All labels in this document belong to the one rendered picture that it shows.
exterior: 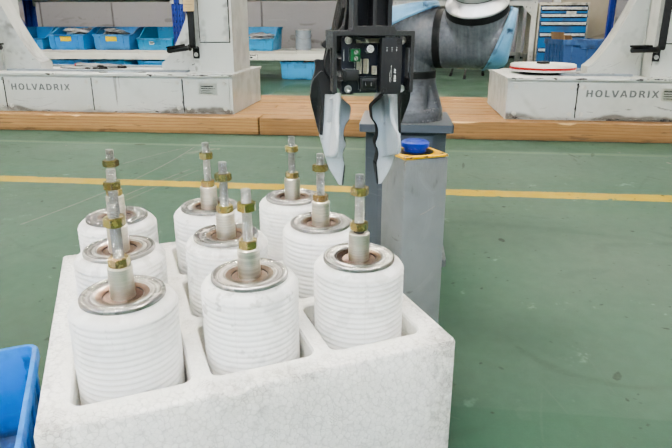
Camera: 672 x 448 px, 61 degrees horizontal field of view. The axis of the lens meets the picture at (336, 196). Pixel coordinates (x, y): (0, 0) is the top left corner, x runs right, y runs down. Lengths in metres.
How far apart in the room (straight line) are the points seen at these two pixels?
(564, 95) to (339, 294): 2.24
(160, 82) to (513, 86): 1.62
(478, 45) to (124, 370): 0.84
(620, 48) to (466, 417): 2.35
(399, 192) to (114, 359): 0.44
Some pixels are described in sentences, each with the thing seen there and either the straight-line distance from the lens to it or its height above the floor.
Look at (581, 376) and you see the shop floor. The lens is 0.94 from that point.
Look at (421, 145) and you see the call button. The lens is 0.81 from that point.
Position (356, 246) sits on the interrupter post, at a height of 0.27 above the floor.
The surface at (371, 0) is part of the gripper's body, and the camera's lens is 0.51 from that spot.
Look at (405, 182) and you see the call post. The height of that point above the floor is 0.28.
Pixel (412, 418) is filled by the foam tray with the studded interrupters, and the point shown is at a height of 0.10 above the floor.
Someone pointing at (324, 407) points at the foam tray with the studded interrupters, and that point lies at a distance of 0.58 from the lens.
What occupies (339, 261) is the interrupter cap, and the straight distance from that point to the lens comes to 0.59.
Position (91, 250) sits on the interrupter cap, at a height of 0.25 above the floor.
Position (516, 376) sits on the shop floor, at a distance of 0.90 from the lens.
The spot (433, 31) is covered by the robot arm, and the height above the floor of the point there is 0.48.
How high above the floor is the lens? 0.49
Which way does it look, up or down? 17 degrees down
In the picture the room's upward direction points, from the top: straight up
